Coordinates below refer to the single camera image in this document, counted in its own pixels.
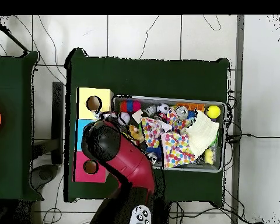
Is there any large polka dot cloth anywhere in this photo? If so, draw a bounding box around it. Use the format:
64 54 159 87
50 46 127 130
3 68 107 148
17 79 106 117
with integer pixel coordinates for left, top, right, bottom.
160 131 197 169

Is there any wooden box with three holes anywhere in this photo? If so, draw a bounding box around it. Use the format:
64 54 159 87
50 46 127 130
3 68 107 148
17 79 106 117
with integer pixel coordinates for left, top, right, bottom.
73 87 115 184

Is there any shallow clear bin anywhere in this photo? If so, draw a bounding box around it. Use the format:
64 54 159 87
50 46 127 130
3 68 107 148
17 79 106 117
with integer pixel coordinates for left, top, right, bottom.
108 94 227 173

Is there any white baseball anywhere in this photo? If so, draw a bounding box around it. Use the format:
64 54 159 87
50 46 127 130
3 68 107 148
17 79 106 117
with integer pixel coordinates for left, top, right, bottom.
118 111 132 125

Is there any rainbow spiky toy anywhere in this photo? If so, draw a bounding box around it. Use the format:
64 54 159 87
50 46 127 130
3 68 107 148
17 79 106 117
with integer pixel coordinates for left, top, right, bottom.
120 100 142 113

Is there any black and white soccer ball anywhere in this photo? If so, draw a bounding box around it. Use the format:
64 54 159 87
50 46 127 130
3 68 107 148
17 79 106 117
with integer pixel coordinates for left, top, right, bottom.
156 102 170 116

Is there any silver and blue can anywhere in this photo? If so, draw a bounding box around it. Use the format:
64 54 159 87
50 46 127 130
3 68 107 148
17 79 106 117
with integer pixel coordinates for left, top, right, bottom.
146 151 159 165

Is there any crushed silver can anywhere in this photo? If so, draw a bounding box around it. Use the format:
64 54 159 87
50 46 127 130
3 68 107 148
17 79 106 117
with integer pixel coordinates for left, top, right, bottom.
175 106 190 120

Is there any cream muslin cloth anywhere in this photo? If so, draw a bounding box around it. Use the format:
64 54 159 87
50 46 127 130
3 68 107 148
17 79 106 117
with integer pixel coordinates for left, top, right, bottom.
186 109 221 157

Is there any yellow ball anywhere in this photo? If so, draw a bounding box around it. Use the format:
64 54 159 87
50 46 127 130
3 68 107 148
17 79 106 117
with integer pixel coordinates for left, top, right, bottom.
206 105 222 120

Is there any yellow rubber duck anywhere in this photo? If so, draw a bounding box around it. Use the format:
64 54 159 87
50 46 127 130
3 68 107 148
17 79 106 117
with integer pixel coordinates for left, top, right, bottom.
203 148 215 165

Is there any black flat panel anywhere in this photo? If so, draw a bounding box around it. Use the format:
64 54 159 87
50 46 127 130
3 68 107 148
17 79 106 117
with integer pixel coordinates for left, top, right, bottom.
51 81 65 165

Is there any grey floor stand base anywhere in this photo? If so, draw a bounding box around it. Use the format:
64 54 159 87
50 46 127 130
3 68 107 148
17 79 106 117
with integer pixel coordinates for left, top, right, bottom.
30 139 61 190

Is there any green covered side table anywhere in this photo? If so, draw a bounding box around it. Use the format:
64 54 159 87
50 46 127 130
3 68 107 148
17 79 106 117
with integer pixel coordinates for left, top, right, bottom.
0 51 40 201

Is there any black floor cable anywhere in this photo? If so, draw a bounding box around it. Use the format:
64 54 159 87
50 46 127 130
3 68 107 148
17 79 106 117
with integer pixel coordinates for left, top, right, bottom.
225 132 280 144

